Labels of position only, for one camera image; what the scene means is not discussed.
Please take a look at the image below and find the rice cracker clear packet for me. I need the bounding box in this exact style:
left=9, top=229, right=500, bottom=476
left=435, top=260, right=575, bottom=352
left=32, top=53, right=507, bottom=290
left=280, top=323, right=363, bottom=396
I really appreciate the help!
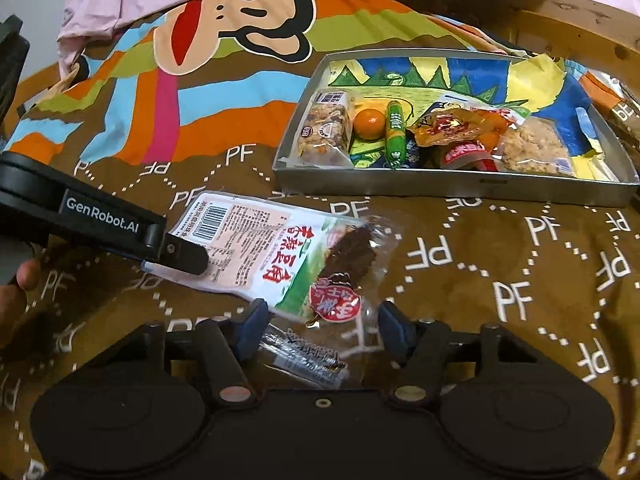
left=494, top=116, right=576, bottom=178

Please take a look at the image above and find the wooden bed rail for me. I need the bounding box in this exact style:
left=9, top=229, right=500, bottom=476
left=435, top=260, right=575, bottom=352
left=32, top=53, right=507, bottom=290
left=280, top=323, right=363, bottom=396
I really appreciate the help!
left=499, top=0, right=640, bottom=86

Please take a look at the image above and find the mixed nut bar packet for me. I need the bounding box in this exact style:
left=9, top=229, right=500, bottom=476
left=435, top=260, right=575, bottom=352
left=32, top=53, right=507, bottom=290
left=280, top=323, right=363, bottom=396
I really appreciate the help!
left=295, top=89, right=352, bottom=168

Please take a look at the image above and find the yellow snack bar packet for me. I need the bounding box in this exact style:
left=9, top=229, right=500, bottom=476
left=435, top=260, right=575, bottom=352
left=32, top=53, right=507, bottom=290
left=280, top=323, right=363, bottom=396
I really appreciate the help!
left=348, top=98, right=388, bottom=168

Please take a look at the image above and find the grey metal tray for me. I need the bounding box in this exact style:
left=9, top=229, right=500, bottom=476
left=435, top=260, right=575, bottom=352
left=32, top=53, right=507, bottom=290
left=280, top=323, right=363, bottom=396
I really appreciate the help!
left=272, top=48, right=639, bottom=207

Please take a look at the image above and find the person left hand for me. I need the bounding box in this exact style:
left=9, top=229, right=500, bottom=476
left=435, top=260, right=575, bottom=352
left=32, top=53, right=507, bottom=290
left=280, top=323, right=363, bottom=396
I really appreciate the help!
left=0, top=259, right=40, bottom=347

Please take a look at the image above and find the green sausage stick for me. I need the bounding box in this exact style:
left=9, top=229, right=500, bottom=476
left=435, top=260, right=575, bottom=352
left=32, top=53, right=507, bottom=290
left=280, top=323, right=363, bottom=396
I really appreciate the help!
left=385, top=100, right=406, bottom=169

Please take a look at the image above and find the white spicy bean packet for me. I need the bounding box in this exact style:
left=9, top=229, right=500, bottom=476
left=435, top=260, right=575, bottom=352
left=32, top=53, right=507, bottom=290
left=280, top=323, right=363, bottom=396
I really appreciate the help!
left=142, top=192, right=327, bottom=313

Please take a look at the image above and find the dark jerky clear packet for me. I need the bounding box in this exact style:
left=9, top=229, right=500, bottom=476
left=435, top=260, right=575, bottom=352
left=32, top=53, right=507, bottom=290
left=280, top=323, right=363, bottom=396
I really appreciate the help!
left=258, top=214, right=401, bottom=390

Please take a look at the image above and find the orange chicken snack packet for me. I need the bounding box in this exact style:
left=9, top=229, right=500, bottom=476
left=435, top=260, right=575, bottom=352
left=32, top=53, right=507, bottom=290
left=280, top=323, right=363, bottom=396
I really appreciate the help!
left=433, top=107, right=525, bottom=172

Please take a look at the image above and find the blue calcium stick packet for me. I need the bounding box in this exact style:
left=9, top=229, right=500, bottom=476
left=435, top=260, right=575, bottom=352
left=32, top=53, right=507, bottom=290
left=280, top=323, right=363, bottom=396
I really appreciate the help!
left=407, top=101, right=452, bottom=168

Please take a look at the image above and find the orange mandarin fruit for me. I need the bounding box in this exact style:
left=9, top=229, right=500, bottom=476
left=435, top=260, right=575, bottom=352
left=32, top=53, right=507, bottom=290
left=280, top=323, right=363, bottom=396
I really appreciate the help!
left=352, top=108, right=386, bottom=141

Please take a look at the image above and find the dinosaur print cloth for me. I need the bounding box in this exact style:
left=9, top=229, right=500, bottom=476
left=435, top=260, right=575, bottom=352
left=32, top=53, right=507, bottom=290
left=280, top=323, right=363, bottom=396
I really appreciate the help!
left=326, top=55, right=617, bottom=182

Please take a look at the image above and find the gold foil snack packet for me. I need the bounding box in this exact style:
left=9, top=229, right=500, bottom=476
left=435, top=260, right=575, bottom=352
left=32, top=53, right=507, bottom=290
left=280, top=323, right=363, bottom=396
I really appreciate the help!
left=409, top=107, right=510, bottom=148

